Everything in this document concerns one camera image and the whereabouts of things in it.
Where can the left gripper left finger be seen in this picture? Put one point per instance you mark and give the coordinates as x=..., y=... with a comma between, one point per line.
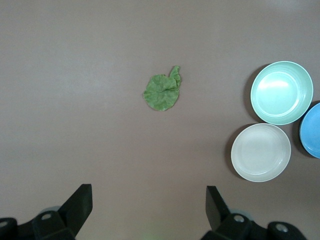
x=75, y=210

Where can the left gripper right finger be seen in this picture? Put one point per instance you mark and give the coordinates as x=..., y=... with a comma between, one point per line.
x=217, y=215

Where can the green lettuce leaf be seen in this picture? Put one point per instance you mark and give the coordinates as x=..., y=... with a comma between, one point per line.
x=161, y=95

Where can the beige plate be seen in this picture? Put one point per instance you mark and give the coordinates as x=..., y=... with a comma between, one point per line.
x=260, y=152

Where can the blue plate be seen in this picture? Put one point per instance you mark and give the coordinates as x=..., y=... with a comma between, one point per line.
x=312, y=132

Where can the brown table cover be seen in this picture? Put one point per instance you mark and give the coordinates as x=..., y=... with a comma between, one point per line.
x=75, y=75

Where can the light green plate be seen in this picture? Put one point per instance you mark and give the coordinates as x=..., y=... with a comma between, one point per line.
x=280, y=93

